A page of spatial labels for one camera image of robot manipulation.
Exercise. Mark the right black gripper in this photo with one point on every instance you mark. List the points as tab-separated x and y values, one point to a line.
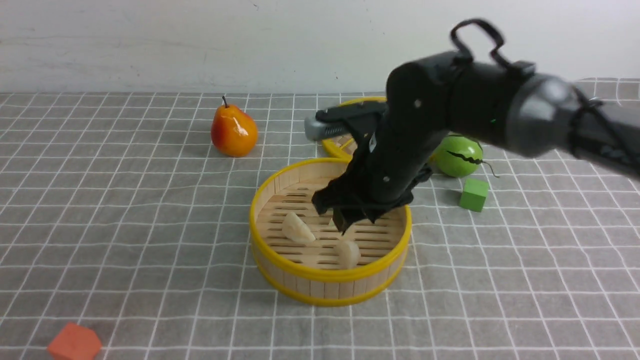
370	189

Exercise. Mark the white dumpling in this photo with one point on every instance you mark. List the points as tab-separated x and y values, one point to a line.
348	254
296	230

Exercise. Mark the white dumpling front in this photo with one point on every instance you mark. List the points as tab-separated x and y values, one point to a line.
296	230

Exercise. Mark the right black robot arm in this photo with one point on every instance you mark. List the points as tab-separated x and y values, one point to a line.
472	91

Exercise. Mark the bamboo steamer tray yellow rim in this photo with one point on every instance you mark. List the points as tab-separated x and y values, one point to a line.
310	273

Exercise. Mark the bamboo steamer lid yellow rim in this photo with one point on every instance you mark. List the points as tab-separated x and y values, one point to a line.
344	146

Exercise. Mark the green toy apple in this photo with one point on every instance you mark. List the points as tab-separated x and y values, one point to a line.
458	156

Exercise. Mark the green foam cube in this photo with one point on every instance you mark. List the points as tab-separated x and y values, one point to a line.
474	194

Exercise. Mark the orange red toy pear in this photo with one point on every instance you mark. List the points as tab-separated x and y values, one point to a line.
233	132

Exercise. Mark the grey checked tablecloth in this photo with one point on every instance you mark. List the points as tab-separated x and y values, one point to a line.
119	215

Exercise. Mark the orange foam cube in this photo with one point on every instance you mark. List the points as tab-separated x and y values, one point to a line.
75	342

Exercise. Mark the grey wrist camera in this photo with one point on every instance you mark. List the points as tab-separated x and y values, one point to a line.
359	120

